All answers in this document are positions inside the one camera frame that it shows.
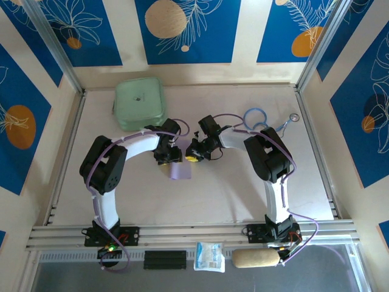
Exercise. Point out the lilac paper sheet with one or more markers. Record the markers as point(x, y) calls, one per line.
point(180, 171)

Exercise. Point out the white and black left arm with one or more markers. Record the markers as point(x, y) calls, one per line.
point(106, 210)

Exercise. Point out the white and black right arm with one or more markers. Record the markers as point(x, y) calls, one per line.
point(273, 197)

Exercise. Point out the mint green zip pouch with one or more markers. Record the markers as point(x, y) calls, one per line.
point(139, 100)

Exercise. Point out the blue stethoscope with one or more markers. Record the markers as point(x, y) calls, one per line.
point(293, 116)

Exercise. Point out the black ribbed block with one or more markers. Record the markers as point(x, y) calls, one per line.
point(164, 260)

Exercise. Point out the clear plastic gauze packet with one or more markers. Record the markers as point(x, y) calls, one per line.
point(209, 257)

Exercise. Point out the beige cork roll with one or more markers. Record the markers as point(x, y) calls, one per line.
point(255, 258)

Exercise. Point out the aluminium frame cross rail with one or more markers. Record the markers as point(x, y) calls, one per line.
point(188, 235)

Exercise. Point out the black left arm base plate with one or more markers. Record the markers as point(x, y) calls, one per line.
point(130, 235)

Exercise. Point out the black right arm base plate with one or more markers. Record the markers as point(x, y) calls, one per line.
point(255, 232)

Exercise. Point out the aluminium table side rail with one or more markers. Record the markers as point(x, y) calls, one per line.
point(75, 121)
point(310, 121)

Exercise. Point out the blue floral wall poster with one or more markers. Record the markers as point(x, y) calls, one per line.
point(212, 36)
point(33, 51)
point(100, 39)
point(18, 91)
point(349, 137)
point(343, 39)
point(273, 30)

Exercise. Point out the aluminium frame post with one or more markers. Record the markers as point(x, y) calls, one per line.
point(52, 39)
point(322, 39)

